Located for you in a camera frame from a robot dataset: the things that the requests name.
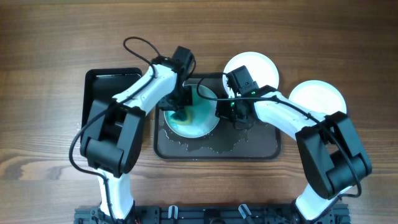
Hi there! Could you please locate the small black tray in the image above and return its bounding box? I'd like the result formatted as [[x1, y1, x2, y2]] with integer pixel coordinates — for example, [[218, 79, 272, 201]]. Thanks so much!
[[81, 67, 142, 126]]

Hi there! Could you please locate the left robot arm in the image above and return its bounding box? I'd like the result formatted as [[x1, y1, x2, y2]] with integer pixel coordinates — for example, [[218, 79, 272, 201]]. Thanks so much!
[[77, 47, 194, 223]]

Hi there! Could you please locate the white plate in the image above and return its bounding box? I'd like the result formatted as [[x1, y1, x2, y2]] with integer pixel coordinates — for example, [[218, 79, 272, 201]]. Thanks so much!
[[222, 52, 279, 98], [289, 80, 347, 114], [164, 84, 220, 138]]

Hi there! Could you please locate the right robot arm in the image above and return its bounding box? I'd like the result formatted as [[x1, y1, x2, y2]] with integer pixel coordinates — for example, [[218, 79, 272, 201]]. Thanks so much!
[[216, 66, 373, 223]]

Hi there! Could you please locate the large dark grey tray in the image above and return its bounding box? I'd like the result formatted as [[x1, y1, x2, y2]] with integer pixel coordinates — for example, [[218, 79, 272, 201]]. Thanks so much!
[[153, 73, 282, 161]]

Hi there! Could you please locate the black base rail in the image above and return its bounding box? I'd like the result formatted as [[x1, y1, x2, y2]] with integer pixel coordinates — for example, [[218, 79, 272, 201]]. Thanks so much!
[[73, 204, 351, 224]]

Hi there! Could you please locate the green yellow sponge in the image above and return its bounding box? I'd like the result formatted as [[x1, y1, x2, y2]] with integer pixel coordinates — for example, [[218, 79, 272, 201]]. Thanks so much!
[[169, 107, 193, 125]]

